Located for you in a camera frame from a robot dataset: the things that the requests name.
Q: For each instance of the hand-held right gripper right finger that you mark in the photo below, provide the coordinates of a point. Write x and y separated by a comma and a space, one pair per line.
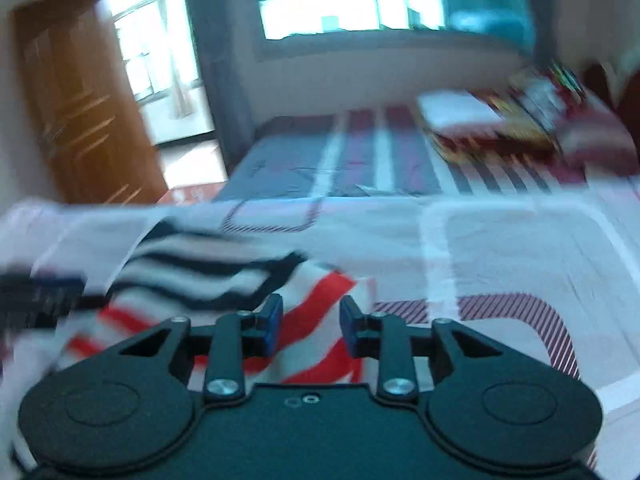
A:
350, 327

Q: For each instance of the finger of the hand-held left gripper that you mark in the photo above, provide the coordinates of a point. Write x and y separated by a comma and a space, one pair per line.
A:
50, 285

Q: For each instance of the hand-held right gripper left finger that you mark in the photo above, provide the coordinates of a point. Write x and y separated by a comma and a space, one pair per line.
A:
272, 322

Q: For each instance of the white black red striped garment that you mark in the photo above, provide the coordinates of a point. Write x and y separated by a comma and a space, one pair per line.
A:
320, 305

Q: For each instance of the bed with grey striped sheet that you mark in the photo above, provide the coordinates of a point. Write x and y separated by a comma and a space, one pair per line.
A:
280, 170

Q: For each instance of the brown wooden door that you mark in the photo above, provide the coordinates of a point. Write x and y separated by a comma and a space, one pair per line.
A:
75, 100

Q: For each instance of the folded red yellow blanket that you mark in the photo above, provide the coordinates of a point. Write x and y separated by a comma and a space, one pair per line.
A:
480, 142

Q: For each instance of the folded white cloth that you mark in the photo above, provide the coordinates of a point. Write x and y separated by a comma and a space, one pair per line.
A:
457, 110

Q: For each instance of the beige curtain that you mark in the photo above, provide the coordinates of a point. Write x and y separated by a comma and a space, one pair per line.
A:
175, 70

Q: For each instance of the window with beige curtain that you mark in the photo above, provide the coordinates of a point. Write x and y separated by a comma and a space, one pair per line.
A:
140, 45

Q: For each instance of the long grey curtain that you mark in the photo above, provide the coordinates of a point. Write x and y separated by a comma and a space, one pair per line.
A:
220, 70

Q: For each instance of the colourful patterned cloth bundle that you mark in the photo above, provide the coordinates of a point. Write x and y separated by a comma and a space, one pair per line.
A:
545, 95

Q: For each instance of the maroon striped pillow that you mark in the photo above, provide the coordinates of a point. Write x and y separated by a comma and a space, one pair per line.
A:
595, 140

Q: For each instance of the large sliding window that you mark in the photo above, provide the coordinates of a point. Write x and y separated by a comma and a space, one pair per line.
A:
325, 0

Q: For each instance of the teal curtain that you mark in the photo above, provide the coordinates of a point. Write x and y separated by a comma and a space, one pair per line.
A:
485, 5

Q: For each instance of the dark red headboard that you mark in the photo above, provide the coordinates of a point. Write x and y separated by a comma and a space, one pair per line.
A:
607, 85

